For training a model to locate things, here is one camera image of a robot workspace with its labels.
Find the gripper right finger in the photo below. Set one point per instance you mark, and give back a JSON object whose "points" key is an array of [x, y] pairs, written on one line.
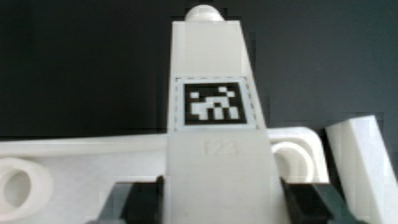
{"points": [[315, 204]]}

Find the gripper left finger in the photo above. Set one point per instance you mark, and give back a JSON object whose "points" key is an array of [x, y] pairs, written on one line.
{"points": [[134, 203]]}

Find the white desk leg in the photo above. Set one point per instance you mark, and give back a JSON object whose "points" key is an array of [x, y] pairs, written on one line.
{"points": [[223, 185]]}

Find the white desk top tray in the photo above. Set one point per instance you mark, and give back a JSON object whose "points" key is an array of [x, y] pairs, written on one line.
{"points": [[60, 172]]}

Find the white right fence bar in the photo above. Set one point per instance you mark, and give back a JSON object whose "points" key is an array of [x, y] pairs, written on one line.
{"points": [[365, 169]]}

